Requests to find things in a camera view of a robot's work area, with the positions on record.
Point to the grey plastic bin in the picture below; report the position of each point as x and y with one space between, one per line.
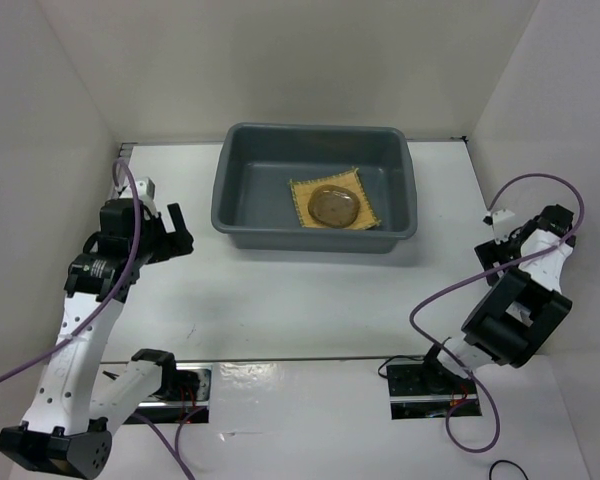
252 199

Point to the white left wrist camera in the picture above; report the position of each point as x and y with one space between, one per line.
145 189

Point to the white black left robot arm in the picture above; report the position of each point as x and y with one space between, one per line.
68 429

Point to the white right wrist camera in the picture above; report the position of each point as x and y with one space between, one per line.
502 222

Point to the yellow woven placemat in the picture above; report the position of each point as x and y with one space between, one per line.
302 190

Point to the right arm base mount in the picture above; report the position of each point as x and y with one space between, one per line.
419 391

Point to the aluminium table edge rail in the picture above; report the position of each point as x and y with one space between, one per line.
110 185

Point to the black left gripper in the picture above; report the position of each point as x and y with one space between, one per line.
173 244

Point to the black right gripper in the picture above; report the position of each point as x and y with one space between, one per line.
490 252

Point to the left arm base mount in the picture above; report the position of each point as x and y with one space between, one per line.
189 400

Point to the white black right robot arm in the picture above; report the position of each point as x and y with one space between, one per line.
524 305

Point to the clear glass plate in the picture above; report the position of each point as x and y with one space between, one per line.
333 206

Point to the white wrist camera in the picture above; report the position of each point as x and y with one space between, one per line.
145 189
502 222

